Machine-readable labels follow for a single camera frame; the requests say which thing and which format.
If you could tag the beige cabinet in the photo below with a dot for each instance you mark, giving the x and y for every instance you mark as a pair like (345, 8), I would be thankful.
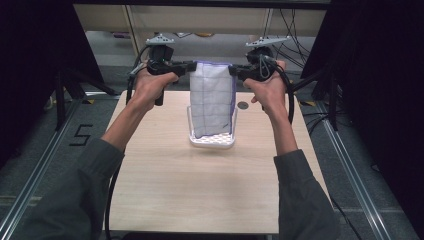
(213, 18)

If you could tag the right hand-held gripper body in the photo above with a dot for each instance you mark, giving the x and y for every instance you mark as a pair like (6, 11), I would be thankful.
(258, 61)

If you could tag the dark round table grommet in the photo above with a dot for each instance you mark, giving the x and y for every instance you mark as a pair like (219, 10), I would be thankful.
(242, 105)

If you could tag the aluminium floor rail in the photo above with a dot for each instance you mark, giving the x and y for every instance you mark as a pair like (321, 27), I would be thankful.
(36, 180)
(353, 173)

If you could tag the white plastic rack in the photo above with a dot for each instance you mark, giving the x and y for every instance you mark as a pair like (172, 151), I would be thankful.
(213, 140)

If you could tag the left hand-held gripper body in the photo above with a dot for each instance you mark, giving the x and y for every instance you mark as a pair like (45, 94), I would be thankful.
(161, 58)

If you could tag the black curtain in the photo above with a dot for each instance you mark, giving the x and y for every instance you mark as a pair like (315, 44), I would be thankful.
(36, 50)
(376, 66)

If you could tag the person's left hand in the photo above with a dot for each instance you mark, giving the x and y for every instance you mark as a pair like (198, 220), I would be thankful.
(150, 87)

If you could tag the person's right hand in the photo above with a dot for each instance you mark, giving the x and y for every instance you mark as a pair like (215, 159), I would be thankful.
(268, 91)

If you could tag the white cloth with purple hem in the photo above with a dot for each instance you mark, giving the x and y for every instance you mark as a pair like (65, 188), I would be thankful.
(210, 100)

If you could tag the black metal stand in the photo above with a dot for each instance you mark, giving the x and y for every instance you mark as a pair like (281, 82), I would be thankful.
(330, 100)
(61, 100)

